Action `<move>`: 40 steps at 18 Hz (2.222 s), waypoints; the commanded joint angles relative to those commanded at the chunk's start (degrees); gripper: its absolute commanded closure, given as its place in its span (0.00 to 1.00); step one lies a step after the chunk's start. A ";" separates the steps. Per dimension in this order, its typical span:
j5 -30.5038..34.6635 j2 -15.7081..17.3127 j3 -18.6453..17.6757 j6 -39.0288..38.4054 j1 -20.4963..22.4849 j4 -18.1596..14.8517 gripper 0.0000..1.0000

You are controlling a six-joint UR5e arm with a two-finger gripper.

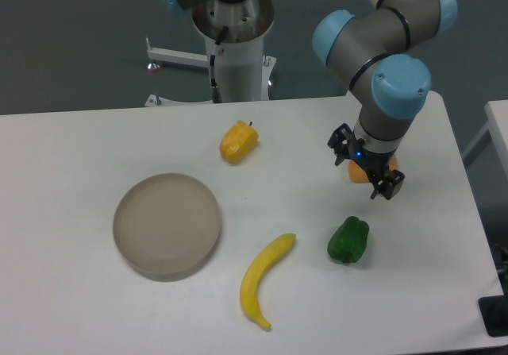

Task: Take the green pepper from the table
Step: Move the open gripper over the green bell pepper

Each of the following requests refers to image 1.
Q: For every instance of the orange carrot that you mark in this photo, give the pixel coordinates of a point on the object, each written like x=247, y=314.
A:
x=358, y=175

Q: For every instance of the green bell pepper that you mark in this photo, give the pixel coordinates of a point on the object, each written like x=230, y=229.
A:
x=349, y=242

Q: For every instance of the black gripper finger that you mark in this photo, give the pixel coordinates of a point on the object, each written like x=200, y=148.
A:
x=388, y=184
x=338, y=142

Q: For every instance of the black device at table edge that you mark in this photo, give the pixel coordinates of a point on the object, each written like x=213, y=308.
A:
x=494, y=314

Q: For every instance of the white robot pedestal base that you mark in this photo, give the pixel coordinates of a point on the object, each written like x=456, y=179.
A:
x=234, y=33

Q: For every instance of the white side table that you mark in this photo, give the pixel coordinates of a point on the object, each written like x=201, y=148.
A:
x=494, y=131

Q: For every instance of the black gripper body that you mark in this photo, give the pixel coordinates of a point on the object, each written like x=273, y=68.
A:
x=372, y=154

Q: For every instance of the beige round plate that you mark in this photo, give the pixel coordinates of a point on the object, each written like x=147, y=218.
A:
x=167, y=226

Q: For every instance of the yellow bell pepper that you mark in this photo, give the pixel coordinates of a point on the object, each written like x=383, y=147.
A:
x=238, y=141

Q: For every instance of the yellow banana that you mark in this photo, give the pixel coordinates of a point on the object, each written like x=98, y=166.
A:
x=260, y=266

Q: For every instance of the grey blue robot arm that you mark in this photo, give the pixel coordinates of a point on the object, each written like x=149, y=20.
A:
x=368, y=55

